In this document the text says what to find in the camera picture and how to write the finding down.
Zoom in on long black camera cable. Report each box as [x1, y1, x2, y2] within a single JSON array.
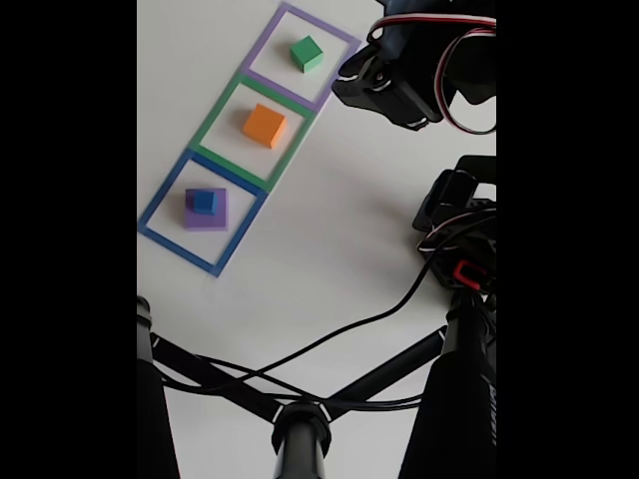
[[159, 209, 497, 398]]

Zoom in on green cube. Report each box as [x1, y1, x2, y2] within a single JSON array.
[[290, 34, 324, 75]]

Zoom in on black camera tripod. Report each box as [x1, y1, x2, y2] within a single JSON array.
[[137, 293, 497, 479]]

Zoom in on red white black servo wire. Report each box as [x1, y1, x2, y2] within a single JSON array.
[[367, 13, 497, 136]]

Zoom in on orange block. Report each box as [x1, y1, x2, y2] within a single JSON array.
[[242, 103, 290, 150]]

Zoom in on red table clamp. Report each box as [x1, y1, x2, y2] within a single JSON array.
[[452, 259, 489, 290]]

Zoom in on green square frame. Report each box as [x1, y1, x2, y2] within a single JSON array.
[[192, 72, 317, 194]]

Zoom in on thin black cable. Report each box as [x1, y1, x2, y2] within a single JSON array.
[[189, 351, 428, 410]]

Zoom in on blue square frame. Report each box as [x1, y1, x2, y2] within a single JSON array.
[[138, 148, 269, 278]]

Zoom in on purple block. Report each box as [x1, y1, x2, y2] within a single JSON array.
[[184, 187, 230, 232]]

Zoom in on small blue cube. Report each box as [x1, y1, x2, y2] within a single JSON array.
[[192, 188, 220, 217]]

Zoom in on purple square frame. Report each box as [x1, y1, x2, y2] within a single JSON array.
[[241, 1, 362, 114]]

